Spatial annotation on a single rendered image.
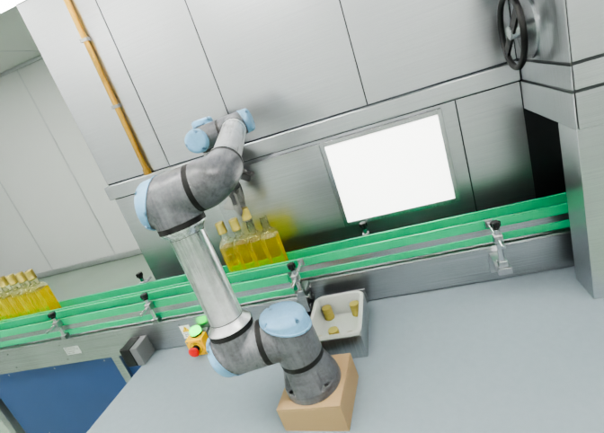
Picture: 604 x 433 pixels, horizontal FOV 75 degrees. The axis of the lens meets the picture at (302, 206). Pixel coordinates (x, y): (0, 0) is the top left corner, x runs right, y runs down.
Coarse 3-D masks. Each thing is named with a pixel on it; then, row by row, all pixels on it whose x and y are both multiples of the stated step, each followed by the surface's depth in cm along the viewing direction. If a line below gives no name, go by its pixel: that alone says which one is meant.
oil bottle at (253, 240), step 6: (252, 234) 145; (258, 234) 145; (246, 240) 146; (252, 240) 145; (258, 240) 144; (252, 246) 146; (258, 246) 145; (252, 252) 147; (258, 252) 146; (264, 252) 146; (258, 258) 147; (264, 258) 147; (258, 264) 148; (264, 264) 148
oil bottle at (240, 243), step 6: (246, 234) 149; (234, 240) 147; (240, 240) 146; (234, 246) 147; (240, 246) 147; (246, 246) 146; (240, 252) 148; (246, 252) 147; (240, 258) 149; (246, 258) 148; (252, 258) 148; (246, 264) 149; (252, 264) 149
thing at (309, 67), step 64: (128, 0) 138; (192, 0) 134; (256, 0) 130; (320, 0) 127; (384, 0) 124; (448, 0) 121; (64, 64) 151; (128, 64) 146; (192, 64) 142; (256, 64) 138; (320, 64) 134; (384, 64) 131; (448, 64) 127; (256, 128) 147; (320, 128) 140; (448, 128) 135; (512, 128) 131; (128, 192) 165; (512, 192) 139
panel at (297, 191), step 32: (384, 128) 136; (288, 160) 146; (320, 160) 144; (448, 160) 136; (256, 192) 153; (288, 192) 151; (320, 192) 149; (256, 224) 159; (288, 224) 156; (320, 224) 154; (352, 224) 151
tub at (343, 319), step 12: (324, 300) 137; (336, 300) 136; (348, 300) 135; (360, 300) 128; (312, 312) 131; (336, 312) 137; (348, 312) 136; (360, 312) 123; (324, 324) 134; (336, 324) 132; (348, 324) 130; (360, 324) 117; (324, 336) 117; (336, 336) 116; (348, 336) 115
